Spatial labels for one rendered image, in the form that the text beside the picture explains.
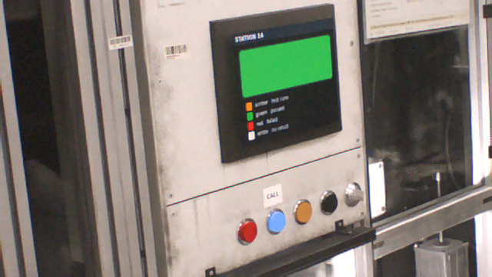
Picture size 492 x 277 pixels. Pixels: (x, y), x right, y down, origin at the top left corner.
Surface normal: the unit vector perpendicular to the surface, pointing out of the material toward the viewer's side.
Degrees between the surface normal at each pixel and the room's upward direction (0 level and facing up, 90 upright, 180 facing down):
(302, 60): 90
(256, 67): 90
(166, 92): 90
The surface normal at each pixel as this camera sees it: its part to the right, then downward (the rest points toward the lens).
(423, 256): -0.69, 0.20
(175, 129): 0.72, 0.09
